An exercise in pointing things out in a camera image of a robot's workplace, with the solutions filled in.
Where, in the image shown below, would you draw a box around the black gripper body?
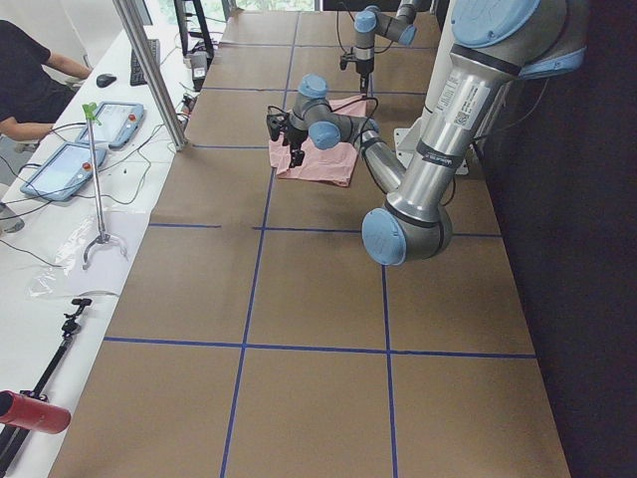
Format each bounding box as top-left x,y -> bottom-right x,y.
354,58 -> 374,76
286,126 -> 309,151

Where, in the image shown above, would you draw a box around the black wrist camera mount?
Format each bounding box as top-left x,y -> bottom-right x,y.
339,52 -> 356,71
266,105 -> 290,146

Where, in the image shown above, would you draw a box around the black computer mouse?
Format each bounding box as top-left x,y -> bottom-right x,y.
96,74 -> 117,89

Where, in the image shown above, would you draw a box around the pink Snoopy t-shirt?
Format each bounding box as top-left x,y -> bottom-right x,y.
269,95 -> 372,187

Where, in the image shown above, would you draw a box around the black keyboard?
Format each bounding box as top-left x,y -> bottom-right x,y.
129,38 -> 162,87

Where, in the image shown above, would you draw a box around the aluminium frame post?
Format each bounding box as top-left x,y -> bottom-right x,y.
112,0 -> 186,151

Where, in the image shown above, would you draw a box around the far blue teach pendant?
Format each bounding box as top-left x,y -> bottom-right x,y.
83,102 -> 145,149

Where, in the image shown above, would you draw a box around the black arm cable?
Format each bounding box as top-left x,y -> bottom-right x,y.
335,0 -> 394,56
268,97 -> 380,150

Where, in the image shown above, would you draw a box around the clear plastic sheet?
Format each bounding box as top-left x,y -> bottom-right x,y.
27,211 -> 150,300

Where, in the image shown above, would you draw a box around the black stand frame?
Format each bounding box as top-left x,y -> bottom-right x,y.
173,0 -> 223,59

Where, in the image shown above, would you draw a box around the black tripod stick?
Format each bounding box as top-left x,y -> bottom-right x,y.
1,298 -> 93,477

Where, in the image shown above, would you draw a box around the black power adapter box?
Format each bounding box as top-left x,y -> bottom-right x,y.
190,51 -> 209,81

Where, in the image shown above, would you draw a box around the near blue teach pendant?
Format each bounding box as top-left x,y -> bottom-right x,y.
20,141 -> 94,201

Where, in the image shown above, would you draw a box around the person in black shirt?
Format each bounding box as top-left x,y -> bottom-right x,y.
1,20 -> 92,141

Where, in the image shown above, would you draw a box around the blue teach pendant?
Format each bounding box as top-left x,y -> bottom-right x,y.
20,141 -> 94,201
83,102 -> 145,149

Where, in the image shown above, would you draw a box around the metal grabber stick green tip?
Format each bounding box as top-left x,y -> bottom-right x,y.
82,103 -> 127,271

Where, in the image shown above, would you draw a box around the white pillar base mount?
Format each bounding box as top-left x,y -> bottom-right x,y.
394,0 -> 456,165

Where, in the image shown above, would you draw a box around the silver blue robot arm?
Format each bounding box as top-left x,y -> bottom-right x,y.
349,0 -> 421,96
267,1 -> 589,265

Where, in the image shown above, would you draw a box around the red cylinder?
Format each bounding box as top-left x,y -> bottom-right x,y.
1,390 -> 72,434

